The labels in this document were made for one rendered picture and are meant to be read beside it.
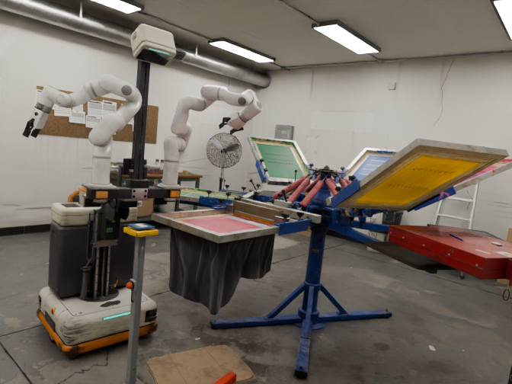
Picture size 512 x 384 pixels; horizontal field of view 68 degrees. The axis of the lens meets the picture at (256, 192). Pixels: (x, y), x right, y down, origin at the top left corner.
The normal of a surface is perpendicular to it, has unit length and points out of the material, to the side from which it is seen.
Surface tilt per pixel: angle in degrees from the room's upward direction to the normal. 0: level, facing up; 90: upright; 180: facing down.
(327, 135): 90
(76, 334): 90
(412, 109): 90
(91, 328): 90
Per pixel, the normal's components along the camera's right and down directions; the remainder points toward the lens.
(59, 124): 0.75, 0.15
